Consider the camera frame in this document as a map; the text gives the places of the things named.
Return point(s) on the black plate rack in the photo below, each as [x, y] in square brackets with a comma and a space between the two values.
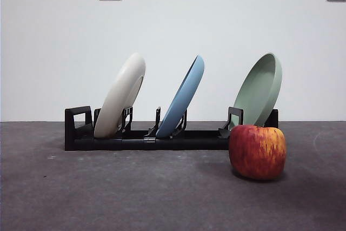
[189, 142]

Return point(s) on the red yellow apple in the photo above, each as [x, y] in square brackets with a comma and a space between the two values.
[256, 152]

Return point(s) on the pale yellow plate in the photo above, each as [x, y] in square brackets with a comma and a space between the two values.
[119, 98]

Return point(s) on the blue plate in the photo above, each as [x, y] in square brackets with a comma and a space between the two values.
[181, 98]

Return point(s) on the green plate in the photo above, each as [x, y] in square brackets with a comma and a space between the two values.
[256, 93]

